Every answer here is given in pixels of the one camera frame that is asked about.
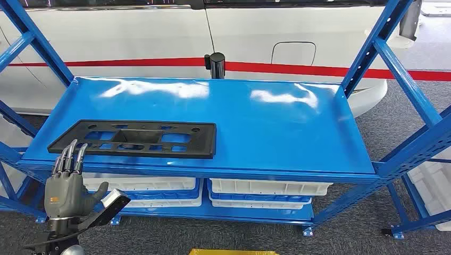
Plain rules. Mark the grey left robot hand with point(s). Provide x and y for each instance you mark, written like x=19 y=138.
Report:
x=65 y=197

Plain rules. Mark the black plastic panel with cutouts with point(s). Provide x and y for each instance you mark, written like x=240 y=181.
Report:
x=201 y=140

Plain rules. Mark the yellow floor tape square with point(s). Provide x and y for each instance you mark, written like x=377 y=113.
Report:
x=232 y=252

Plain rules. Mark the red barrier belt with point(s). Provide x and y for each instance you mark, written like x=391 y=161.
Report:
x=299 y=69

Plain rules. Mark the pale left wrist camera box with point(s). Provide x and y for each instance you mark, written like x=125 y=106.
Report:
x=112 y=202

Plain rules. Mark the black stanchion post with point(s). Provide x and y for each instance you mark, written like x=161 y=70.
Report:
x=216 y=65

